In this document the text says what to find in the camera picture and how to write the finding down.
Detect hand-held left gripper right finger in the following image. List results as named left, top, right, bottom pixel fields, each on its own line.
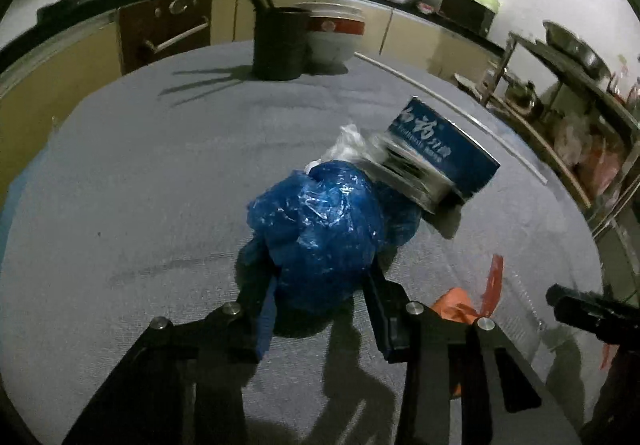
left=362, top=267, right=583, bottom=445

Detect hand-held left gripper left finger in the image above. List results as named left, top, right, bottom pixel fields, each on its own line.
left=62, top=270, right=278, bottom=445

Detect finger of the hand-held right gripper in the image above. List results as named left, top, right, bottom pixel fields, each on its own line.
left=546, top=284, right=640, bottom=351

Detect blue plastic bag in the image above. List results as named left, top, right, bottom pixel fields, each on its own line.
left=235, top=160, right=426, bottom=313

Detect white plastic bag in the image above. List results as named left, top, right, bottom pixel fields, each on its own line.
left=552, top=117, right=591, bottom=166
left=305, top=124, right=381, bottom=173

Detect long blue toothpaste box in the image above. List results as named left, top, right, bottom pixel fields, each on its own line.
left=360, top=96, right=501, bottom=216

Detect red snack wrapper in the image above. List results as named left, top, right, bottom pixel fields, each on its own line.
left=430, top=254, right=505, bottom=326

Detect red plastic bag on shelf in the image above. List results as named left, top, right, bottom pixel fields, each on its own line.
left=575, top=135, right=626, bottom=196

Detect white plastic bag on shelf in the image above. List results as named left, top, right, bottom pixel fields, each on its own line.
left=552, top=117, right=591, bottom=166

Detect metal shelf rack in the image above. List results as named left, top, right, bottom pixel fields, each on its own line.
left=482, top=30, right=640, bottom=246

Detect metal kettle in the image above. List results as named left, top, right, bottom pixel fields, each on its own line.
left=502, top=80, right=543, bottom=118

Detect thin white rod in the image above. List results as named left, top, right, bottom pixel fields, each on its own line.
left=354, top=51, right=548, bottom=184

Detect large metal basin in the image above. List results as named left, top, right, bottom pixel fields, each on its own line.
left=542, top=21, right=606, bottom=76

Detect black chopstick holder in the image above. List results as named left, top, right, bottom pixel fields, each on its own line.
left=252, top=7, right=311, bottom=80

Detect beige kitchen counter cabinets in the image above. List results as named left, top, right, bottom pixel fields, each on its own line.
left=0, top=0, right=506, bottom=206

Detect stack of white bowls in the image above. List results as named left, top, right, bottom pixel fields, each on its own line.
left=295, top=2, right=366, bottom=66

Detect built-in brown oven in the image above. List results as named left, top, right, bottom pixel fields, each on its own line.
left=117, top=0, right=213, bottom=76

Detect silver microwave oven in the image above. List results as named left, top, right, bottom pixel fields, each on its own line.
left=424, top=0, right=501, bottom=36

